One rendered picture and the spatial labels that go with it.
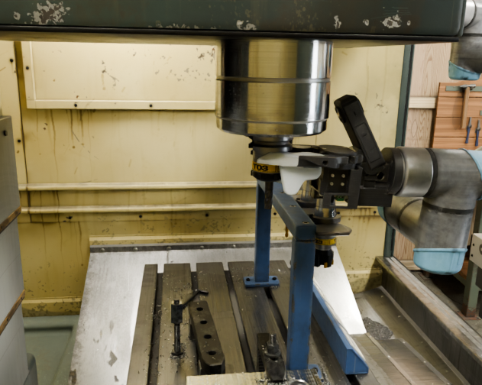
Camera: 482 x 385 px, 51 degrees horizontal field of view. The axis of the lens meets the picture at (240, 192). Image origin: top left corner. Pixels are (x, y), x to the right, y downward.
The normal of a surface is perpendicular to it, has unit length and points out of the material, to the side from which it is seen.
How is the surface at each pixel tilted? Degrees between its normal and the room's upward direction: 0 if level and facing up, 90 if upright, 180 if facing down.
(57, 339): 0
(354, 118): 88
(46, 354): 0
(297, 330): 90
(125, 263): 24
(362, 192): 90
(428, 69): 89
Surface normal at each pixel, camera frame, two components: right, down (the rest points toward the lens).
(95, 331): 0.08, -0.80
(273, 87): -0.07, 0.26
